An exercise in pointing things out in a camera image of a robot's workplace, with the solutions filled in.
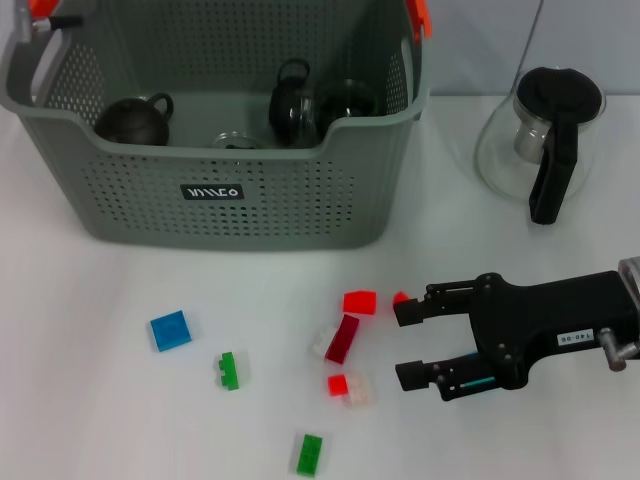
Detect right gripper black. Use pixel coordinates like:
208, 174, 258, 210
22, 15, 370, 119
393, 271, 639, 402

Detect glass teacup with black base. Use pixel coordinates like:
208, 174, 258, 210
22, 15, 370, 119
314, 78, 379, 132
212, 130, 261, 150
268, 58, 319, 147

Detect teal square building block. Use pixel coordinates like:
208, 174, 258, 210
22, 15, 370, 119
462, 352, 501, 396

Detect flat bright red block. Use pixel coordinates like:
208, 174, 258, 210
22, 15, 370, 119
342, 288, 378, 315

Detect translucent pale building block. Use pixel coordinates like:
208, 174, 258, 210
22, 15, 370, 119
344, 373, 374, 407

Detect long dark red block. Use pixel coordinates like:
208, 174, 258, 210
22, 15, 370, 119
324, 313, 361, 365

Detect long green building block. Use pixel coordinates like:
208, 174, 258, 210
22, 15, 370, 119
295, 433, 324, 476

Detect small green building block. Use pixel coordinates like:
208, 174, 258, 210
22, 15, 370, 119
215, 351, 240, 391

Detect grey perforated plastic storage bin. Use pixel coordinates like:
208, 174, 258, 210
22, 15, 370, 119
0, 0, 434, 251

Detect blue square building block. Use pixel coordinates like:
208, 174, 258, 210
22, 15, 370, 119
148, 309, 193, 353

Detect glass teapot with black lid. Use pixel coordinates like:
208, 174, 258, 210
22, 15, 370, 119
474, 65, 607, 225

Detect dark brown clay teapot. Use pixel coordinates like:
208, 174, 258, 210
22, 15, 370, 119
93, 91, 175, 147

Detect right gripper cable with connector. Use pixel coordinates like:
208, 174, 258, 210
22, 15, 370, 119
599, 327, 640, 372

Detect gripper cable with connector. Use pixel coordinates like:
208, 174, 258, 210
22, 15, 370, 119
13, 2, 85, 45
599, 327, 640, 372

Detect thin grey wall cable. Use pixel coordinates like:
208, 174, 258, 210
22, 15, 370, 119
516, 0, 546, 76

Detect left gripper cable with connector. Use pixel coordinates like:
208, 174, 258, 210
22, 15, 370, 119
13, 2, 85, 45

